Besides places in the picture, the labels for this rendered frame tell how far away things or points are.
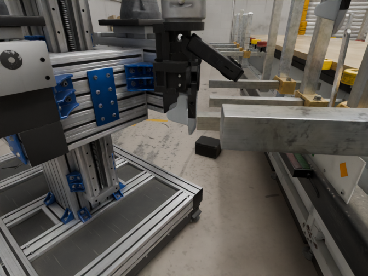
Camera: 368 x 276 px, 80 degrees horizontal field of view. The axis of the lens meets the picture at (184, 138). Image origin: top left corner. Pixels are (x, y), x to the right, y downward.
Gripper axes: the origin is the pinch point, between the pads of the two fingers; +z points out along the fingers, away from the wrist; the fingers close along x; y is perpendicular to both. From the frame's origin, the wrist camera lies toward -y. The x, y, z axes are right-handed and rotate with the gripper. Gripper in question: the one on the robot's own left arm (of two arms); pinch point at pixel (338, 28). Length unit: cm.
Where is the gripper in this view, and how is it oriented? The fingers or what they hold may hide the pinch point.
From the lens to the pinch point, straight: 62.5
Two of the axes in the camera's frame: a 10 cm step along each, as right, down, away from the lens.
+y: -8.7, -2.2, 4.3
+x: -4.8, 4.8, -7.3
